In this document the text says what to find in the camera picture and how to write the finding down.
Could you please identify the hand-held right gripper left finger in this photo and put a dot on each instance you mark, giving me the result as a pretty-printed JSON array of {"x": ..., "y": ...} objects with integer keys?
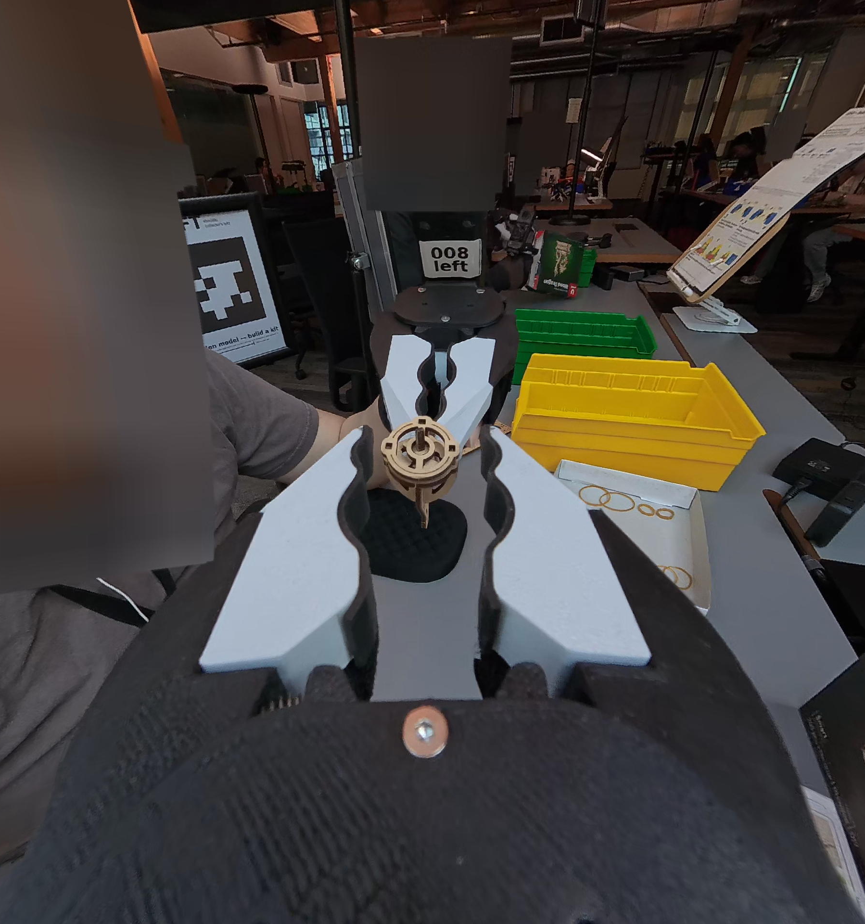
[{"x": 288, "y": 577}]

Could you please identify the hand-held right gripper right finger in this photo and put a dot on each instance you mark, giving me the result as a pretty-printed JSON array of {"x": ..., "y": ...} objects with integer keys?
[{"x": 562, "y": 577}]

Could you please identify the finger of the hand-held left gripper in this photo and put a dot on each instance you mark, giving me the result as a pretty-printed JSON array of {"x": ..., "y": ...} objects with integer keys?
[
  {"x": 402, "y": 375},
  {"x": 476, "y": 382}
]

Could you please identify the round wooden model assembly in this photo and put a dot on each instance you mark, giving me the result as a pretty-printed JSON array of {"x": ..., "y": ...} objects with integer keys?
[{"x": 425, "y": 485}]

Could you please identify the person's left forearm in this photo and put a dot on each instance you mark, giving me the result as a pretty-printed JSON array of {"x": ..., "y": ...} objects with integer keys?
[{"x": 339, "y": 429}]

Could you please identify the green model kit box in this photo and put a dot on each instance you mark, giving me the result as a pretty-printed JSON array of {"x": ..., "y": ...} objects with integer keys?
[{"x": 556, "y": 265}]

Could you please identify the white cardboard box tray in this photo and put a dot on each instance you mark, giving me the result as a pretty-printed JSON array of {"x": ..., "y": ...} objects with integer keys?
[{"x": 634, "y": 538}]

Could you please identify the loose tan rubber bands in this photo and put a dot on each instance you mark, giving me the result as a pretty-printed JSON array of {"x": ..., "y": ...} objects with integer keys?
[{"x": 607, "y": 490}]

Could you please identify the green plastic bin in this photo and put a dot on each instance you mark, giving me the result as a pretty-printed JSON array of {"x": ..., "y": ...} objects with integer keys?
[
  {"x": 584, "y": 372},
  {"x": 584, "y": 325}
]

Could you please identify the black textured foam pad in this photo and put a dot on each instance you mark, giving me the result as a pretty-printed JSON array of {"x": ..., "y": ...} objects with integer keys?
[{"x": 418, "y": 548}]

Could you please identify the small black box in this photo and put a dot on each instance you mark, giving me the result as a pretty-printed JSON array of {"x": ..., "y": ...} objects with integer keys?
[{"x": 624, "y": 274}]

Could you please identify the black framed tag sign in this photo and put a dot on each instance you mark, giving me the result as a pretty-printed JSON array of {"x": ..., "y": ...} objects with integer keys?
[{"x": 223, "y": 289}]

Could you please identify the black stand pole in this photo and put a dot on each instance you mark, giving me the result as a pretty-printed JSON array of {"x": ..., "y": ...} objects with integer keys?
[{"x": 588, "y": 108}]

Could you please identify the white tablet stand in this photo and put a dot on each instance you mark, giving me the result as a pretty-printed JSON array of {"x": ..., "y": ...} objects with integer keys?
[{"x": 714, "y": 317}]

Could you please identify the flat black hub device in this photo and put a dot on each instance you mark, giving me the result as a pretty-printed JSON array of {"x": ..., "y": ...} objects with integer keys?
[{"x": 822, "y": 462}]

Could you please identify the black power adapter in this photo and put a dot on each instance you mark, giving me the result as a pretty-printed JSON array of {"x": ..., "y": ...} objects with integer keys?
[{"x": 847, "y": 505}]

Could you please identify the wooden clipboard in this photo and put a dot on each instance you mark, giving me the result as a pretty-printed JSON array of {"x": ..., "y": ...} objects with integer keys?
[{"x": 746, "y": 263}]

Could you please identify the printed instruction sheet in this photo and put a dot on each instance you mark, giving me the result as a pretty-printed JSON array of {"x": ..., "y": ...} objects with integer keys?
[{"x": 764, "y": 195}]

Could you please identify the black printed kit box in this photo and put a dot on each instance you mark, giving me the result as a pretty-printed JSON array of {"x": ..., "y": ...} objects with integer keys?
[{"x": 858, "y": 758}]

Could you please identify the white instruction booklet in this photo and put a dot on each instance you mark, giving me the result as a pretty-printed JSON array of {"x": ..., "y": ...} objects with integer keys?
[{"x": 833, "y": 852}]

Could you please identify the aluminium frame post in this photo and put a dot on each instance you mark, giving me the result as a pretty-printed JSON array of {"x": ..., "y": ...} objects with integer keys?
[{"x": 375, "y": 252}]

